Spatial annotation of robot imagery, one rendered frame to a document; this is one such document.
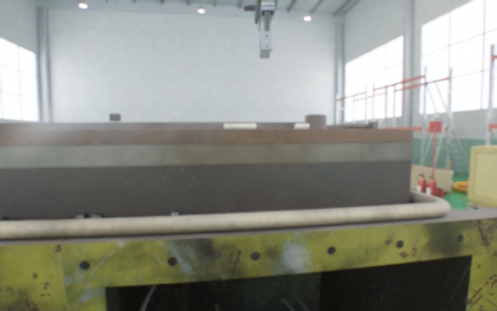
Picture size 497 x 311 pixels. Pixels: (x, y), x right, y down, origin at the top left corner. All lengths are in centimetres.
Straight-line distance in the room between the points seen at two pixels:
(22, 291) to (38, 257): 5
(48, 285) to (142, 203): 14
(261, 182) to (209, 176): 8
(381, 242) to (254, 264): 17
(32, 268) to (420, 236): 49
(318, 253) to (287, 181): 11
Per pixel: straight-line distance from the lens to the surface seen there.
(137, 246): 34
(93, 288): 38
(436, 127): 604
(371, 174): 46
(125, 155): 40
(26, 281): 41
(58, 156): 43
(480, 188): 567
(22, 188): 47
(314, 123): 48
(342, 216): 37
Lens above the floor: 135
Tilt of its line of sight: 5 degrees down
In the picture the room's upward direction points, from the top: straight up
